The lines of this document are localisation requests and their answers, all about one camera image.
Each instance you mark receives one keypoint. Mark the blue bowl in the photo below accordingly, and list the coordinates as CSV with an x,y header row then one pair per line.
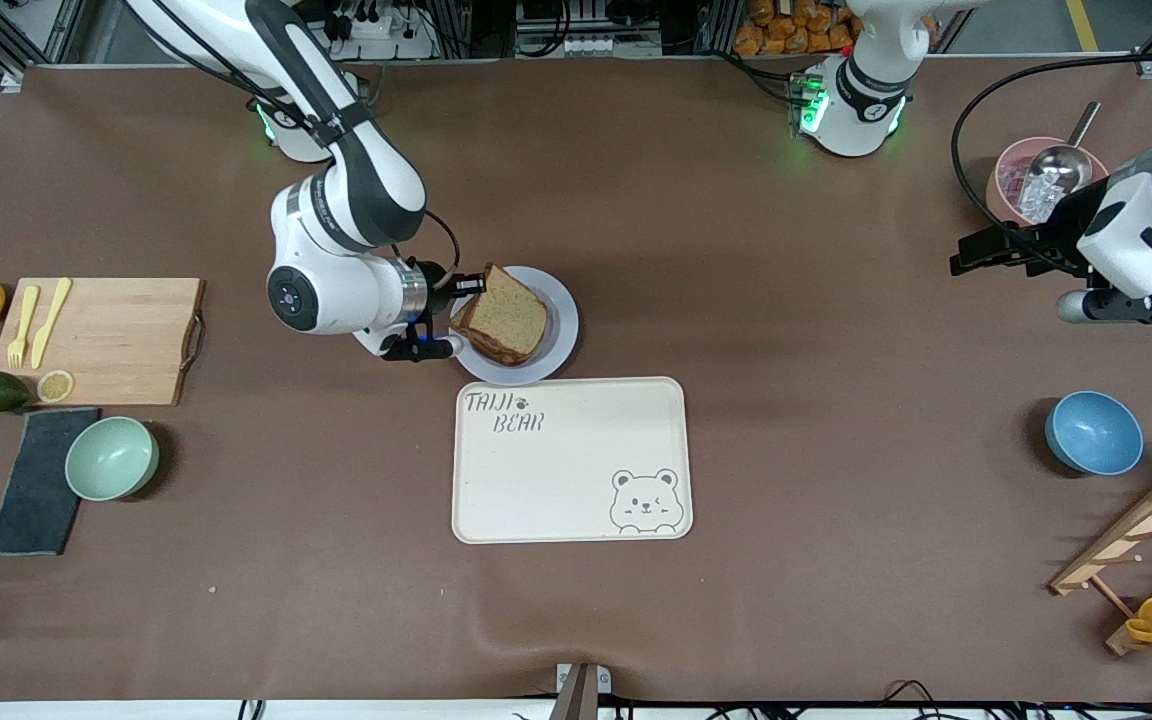
x,y
1094,432

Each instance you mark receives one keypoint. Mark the metal scoop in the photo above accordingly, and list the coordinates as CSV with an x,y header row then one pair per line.
x,y
1061,170

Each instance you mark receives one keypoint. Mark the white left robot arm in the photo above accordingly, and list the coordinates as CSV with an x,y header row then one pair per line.
x,y
856,110

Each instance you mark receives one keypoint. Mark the mint green bowl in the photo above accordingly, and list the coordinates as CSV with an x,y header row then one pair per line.
x,y
111,458

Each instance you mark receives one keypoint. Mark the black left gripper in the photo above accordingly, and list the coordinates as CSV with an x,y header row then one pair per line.
x,y
1044,247

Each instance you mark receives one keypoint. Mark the clear plastic ice cubes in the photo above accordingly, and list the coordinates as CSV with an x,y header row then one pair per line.
x,y
1036,203

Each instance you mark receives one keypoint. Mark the wooden cutting board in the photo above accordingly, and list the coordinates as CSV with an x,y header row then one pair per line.
x,y
116,340

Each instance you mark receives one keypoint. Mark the dark grey cloth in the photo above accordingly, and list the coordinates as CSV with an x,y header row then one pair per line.
x,y
36,490

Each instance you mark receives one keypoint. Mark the pink bowl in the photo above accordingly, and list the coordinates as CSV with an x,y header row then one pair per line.
x,y
996,205

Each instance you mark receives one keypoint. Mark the cream tray with bear print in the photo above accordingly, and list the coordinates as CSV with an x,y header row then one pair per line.
x,y
566,470

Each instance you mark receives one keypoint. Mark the plain brown bread slice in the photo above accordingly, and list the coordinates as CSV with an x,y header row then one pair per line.
x,y
508,310

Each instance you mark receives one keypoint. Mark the pale round plate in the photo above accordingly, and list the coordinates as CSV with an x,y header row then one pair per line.
x,y
561,320

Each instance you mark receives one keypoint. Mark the lemon slice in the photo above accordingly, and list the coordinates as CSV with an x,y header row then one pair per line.
x,y
55,386

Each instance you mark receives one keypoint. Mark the bag of orange buns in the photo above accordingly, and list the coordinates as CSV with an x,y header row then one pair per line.
x,y
786,30

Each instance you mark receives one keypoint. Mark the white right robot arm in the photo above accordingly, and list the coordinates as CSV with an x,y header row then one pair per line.
x,y
336,230

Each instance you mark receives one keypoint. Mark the white power strip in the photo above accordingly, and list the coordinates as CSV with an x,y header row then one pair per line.
x,y
396,35

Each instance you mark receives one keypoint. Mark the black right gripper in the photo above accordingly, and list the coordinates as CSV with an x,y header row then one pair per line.
x,y
436,288

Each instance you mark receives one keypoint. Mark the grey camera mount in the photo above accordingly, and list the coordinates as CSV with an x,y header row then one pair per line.
x,y
581,690

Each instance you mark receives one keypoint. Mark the wooden cup rack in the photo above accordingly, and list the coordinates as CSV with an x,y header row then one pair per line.
x,y
1136,535

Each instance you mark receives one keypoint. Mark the yellow plastic knife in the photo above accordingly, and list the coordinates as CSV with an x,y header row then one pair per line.
x,y
46,330

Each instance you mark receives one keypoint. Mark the yellow plastic fork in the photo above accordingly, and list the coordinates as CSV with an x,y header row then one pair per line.
x,y
21,330

